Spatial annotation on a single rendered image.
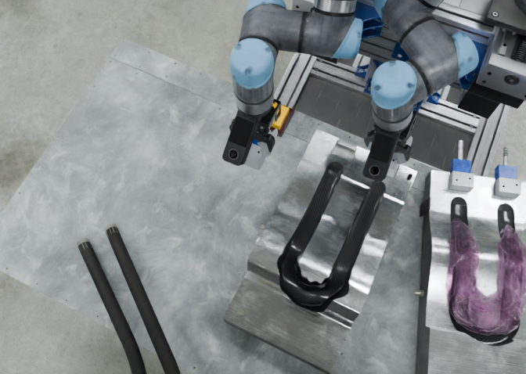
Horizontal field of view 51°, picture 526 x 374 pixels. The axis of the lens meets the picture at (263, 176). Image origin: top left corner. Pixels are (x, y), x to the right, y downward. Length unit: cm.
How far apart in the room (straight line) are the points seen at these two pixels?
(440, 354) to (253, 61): 70
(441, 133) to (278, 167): 94
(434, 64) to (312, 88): 123
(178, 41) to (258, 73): 168
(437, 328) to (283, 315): 33
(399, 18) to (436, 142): 117
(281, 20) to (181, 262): 63
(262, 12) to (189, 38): 160
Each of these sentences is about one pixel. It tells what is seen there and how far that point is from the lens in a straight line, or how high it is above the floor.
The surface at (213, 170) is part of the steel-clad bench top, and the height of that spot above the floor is 80.
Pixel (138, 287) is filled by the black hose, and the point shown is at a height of 87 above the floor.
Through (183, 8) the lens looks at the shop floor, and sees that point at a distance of 272.
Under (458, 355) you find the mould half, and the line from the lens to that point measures 125.
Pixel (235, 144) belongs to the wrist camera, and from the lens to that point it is 112.
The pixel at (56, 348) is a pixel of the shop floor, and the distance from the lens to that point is 225.
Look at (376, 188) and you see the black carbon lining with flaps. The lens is 132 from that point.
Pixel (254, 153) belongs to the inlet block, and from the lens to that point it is 125.
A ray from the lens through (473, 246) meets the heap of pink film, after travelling 131.
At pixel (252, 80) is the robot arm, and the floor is 128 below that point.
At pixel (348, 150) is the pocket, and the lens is 137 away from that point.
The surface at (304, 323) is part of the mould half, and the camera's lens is 125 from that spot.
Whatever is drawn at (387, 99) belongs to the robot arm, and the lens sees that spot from 97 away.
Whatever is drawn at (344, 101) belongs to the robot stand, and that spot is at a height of 21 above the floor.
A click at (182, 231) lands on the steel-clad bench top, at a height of 80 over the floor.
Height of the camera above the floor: 210
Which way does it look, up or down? 68 degrees down
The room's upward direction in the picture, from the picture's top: 3 degrees counter-clockwise
